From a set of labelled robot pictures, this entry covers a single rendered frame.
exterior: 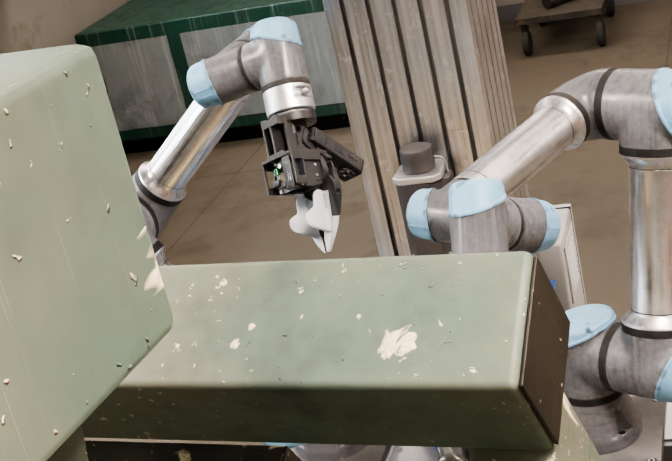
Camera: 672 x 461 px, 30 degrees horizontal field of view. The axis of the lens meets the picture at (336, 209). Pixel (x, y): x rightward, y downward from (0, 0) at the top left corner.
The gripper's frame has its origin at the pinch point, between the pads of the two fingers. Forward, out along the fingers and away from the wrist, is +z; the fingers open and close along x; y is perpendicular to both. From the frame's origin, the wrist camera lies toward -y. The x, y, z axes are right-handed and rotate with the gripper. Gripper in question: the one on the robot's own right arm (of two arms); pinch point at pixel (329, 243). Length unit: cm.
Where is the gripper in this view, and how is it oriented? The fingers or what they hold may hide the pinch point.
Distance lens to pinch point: 188.8
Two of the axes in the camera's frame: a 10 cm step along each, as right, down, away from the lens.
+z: 2.1, 9.6, -1.8
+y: -7.2, 0.2, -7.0
